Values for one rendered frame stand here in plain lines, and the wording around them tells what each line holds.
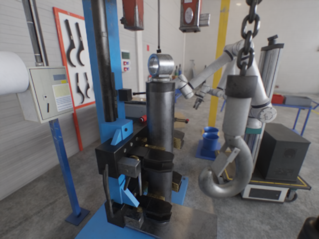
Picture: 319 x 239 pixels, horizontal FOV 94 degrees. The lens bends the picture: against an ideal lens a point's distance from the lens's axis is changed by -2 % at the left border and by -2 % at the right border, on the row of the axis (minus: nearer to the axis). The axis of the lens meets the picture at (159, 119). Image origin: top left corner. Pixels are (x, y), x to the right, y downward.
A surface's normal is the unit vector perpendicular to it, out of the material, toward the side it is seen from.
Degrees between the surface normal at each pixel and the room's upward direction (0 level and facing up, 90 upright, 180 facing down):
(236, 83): 90
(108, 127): 90
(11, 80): 109
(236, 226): 0
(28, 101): 90
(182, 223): 0
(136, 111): 90
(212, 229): 0
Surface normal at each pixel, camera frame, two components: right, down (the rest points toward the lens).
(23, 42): 0.94, 0.11
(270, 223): 0.00, -0.94
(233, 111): -0.62, 0.26
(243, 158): -0.09, 0.41
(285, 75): -0.33, 0.32
